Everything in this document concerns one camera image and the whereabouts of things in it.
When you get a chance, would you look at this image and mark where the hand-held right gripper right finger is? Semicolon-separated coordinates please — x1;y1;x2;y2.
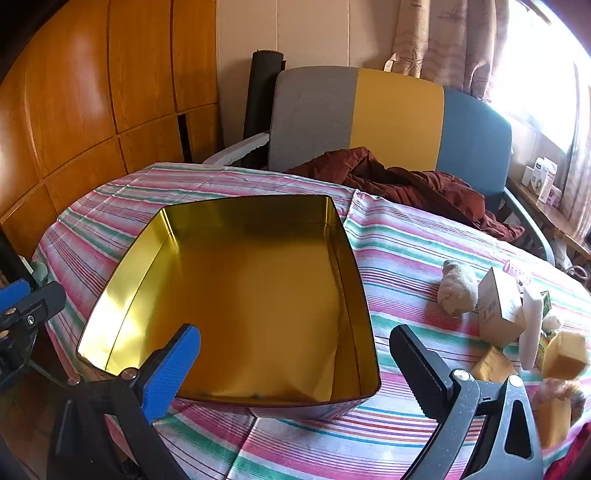
389;324;544;480

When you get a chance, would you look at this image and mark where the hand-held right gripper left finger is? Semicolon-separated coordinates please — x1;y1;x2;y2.
46;323;202;480

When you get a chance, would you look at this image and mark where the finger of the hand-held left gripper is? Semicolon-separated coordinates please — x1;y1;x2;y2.
0;281;66;385
0;278;31;315

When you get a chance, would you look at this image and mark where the gold tin box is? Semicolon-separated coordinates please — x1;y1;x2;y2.
75;195;382;421

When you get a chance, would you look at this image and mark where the yellow sponge block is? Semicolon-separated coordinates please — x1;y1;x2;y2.
540;331;591;380
536;394;574;449
470;346;518;383

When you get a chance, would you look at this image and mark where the small beige cardboard box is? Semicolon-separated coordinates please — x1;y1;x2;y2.
477;267;527;348

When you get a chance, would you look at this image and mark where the white foam bar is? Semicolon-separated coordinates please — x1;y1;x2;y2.
518;285;548;371

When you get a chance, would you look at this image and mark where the striped bed sheet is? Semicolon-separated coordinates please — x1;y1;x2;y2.
32;161;591;480

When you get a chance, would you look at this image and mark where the pink clear packet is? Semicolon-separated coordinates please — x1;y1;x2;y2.
505;261;532;284

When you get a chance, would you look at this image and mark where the clear wafer packet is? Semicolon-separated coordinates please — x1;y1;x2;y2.
540;378;587;428

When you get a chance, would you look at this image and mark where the maroon cloth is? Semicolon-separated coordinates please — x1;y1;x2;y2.
284;147;527;243

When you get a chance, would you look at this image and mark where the wooden desk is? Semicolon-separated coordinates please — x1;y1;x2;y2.
505;175;591;264

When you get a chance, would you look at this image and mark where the wooden wardrobe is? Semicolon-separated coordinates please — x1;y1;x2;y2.
0;0;222;264

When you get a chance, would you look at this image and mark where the white product box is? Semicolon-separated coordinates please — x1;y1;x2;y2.
529;157;559;204

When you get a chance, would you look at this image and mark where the grey yellow blue armchair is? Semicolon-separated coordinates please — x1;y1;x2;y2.
203;67;555;268

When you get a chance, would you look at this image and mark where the beige patterned curtain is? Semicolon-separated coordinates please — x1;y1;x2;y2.
558;60;591;241
383;0;511;103

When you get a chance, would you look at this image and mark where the black rolled mat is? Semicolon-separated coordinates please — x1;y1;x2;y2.
244;50;286;169

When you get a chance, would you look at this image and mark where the bright window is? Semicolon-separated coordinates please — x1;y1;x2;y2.
489;0;591;153

